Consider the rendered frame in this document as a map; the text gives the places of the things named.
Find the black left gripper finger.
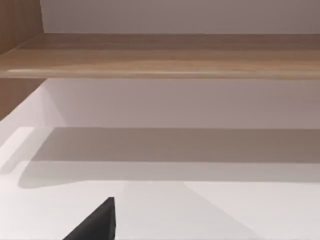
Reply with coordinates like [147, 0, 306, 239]
[61, 196, 117, 240]

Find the wooden open shelf unit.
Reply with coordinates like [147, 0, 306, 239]
[0, 0, 320, 121]

